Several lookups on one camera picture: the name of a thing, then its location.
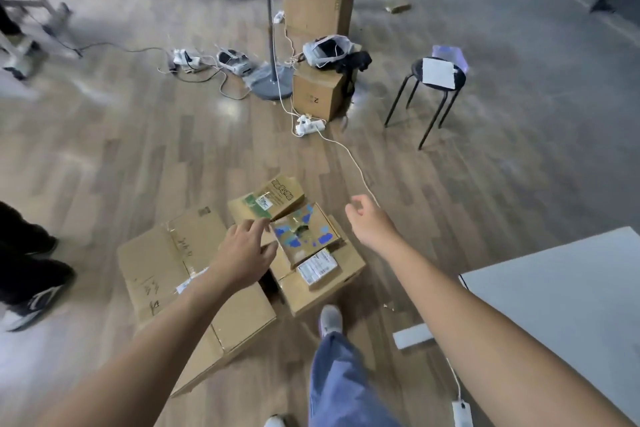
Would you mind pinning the person's right hand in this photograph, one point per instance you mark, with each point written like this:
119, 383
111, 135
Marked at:
372, 229

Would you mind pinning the person's left hand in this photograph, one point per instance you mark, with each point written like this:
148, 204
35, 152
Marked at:
245, 256

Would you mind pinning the blue spotted cardboard box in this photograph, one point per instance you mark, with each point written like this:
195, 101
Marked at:
312, 234

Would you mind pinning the white-labelled small parcel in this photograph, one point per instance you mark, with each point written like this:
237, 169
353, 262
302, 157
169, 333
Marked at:
317, 266

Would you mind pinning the large green striped labelled box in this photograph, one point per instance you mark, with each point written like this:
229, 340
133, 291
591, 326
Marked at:
282, 194

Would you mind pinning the pile of cardboard boxes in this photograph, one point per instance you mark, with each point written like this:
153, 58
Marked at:
155, 261

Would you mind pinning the plain square cardboard box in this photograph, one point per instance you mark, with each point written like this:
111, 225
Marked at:
317, 94

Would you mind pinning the person's right forearm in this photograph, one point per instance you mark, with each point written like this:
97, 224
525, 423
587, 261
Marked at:
500, 341

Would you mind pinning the person's white right shoe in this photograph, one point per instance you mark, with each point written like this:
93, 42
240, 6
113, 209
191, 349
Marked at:
331, 320

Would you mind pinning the person's white shoe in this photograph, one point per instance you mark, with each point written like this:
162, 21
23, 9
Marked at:
331, 320
275, 421

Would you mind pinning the person's white left shoe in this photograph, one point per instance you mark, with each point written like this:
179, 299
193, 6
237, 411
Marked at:
275, 421

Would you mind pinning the white power strip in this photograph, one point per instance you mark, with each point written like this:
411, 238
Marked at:
186, 60
462, 414
310, 125

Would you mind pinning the black round stool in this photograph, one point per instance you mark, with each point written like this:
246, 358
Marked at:
415, 72

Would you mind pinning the white paper sheet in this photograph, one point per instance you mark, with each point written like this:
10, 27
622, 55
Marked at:
439, 74

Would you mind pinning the black floor fan stand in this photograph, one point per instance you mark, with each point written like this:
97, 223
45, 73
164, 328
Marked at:
272, 86

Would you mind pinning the white plastic bag with device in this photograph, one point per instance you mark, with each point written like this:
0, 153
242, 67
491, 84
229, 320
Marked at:
315, 54

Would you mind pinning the lilac paper folder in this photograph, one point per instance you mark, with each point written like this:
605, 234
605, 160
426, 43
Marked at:
452, 52

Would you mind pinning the white sneaker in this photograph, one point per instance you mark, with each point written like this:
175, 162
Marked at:
234, 61

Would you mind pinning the white table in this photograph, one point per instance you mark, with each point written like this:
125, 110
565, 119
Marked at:
575, 281

